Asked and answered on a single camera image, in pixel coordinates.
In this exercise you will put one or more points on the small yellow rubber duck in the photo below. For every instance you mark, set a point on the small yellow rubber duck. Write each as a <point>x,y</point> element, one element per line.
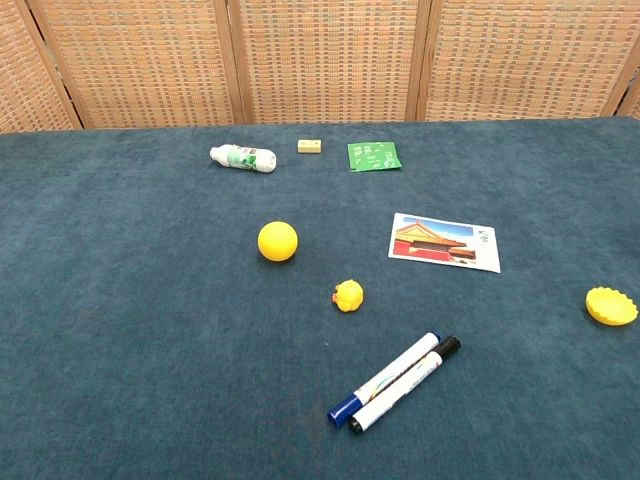
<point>348,295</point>

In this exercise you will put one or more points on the yellow fluted dish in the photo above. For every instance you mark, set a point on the yellow fluted dish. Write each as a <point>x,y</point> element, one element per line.
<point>612,306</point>

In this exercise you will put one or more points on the yellow ball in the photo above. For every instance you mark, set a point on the yellow ball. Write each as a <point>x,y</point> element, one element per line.
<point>277,241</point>

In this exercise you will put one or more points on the small yellow eraser block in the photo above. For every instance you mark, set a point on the small yellow eraser block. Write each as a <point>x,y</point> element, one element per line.
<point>309,146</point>

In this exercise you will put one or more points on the green foil packet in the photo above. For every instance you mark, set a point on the green foil packet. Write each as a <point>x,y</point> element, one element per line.
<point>373,156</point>

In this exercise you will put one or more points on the white bottle with green label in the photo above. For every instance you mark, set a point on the white bottle with green label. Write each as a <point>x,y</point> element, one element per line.
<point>243,158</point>

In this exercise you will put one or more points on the palace picture postcard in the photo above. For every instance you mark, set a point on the palace picture postcard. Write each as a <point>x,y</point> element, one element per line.
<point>444,242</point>

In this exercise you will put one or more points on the white marker with blue cap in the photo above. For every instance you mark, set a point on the white marker with blue cap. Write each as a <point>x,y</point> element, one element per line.
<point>390,375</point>

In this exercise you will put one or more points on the white marker with black cap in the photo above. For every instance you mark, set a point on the white marker with black cap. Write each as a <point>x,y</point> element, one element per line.
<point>405,385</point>

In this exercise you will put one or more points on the woven bamboo folding screen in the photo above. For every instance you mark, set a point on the woven bamboo folding screen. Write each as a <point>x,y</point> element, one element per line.
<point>320,60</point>

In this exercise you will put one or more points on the blue carpet table cover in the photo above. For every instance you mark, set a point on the blue carpet table cover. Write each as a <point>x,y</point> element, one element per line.
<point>150,325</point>

